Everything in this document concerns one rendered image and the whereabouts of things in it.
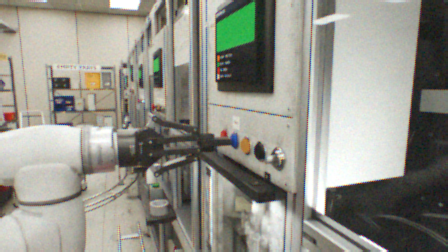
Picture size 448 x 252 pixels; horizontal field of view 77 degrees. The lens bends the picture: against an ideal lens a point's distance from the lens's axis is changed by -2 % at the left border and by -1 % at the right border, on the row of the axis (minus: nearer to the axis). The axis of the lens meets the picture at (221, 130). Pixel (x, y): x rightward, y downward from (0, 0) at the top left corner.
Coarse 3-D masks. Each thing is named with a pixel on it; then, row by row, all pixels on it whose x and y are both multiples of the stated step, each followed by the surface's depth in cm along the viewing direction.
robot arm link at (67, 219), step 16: (32, 208) 47; (48, 208) 48; (64, 208) 49; (80, 208) 53; (0, 224) 46; (16, 224) 46; (32, 224) 46; (48, 224) 47; (64, 224) 49; (80, 224) 52; (0, 240) 44; (16, 240) 44; (32, 240) 45; (48, 240) 47; (64, 240) 49; (80, 240) 52
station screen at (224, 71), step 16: (240, 0) 54; (256, 0) 48; (224, 16) 61; (256, 16) 48; (256, 32) 48; (240, 48) 55; (256, 48) 49; (224, 64) 63; (240, 64) 55; (224, 80) 63; (240, 80) 56
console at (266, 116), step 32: (224, 0) 67; (288, 0) 43; (288, 32) 44; (256, 64) 51; (288, 64) 44; (224, 96) 70; (256, 96) 55; (288, 96) 45; (224, 128) 70; (256, 128) 55; (288, 128) 45; (256, 160) 56; (288, 160) 46
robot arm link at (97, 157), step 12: (84, 132) 51; (96, 132) 52; (108, 132) 52; (84, 144) 50; (96, 144) 51; (108, 144) 51; (84, 156) 50; (96, 156) 50; (108, 156) 52; (84, 168) 51; (96, 168) 52; (108, 168) 53
